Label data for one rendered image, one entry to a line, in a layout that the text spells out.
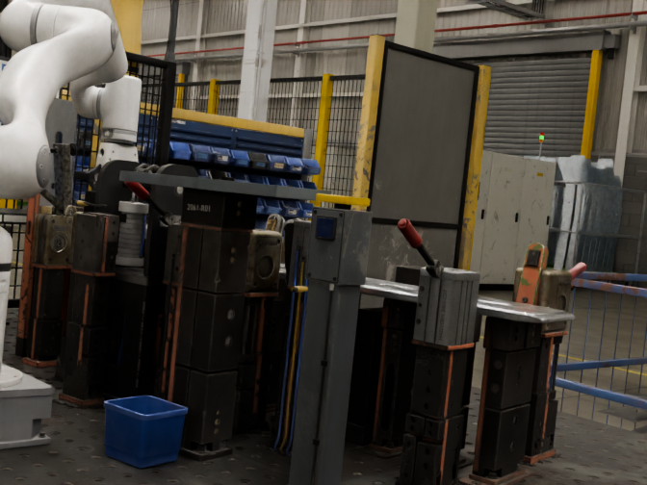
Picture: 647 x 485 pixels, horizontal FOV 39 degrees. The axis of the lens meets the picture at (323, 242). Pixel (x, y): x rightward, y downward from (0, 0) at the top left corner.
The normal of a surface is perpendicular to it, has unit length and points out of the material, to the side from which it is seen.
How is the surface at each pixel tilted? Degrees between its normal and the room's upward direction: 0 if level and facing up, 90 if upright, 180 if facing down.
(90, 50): 111
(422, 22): 90
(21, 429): 90
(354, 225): 90
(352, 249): 90
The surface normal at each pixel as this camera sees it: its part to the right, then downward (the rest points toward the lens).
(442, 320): -0.62, -0.02
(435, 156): 0.69, 0.11
